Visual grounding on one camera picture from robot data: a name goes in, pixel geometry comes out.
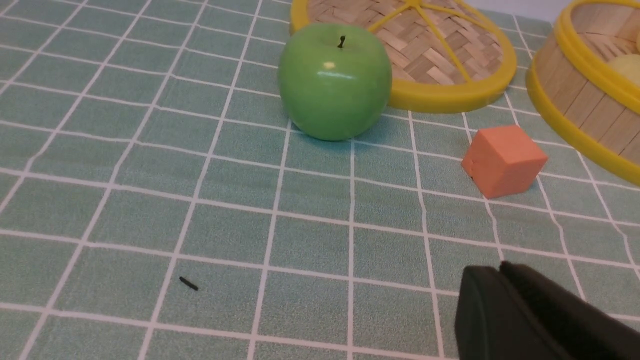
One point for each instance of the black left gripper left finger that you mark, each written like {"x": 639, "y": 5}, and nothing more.
{"x": 493, "y": 322}

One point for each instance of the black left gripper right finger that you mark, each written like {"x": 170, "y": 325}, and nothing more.
{"x": 584, "y": 331}

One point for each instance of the yellow bun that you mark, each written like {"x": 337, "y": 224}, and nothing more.
{"x": 628, "y": 66}

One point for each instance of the bamboo steamer tray yellow rim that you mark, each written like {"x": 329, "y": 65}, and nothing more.
{"x": 570, "y": 82}

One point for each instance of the bamboo steamer lid yellow rim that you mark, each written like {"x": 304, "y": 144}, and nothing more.
{"x": 446, "y": 56}

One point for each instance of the orange cube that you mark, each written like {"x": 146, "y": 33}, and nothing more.
{"x": 503, "y": 161}

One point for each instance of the green apple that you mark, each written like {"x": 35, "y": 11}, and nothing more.
{"x": 334, "y": 80}

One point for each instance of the small black debris piece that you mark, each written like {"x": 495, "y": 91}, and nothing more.
{"x": 188, "y": 283}

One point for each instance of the green checkered tablecloth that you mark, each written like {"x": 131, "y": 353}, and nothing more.
{"x": 144, "y": 140}

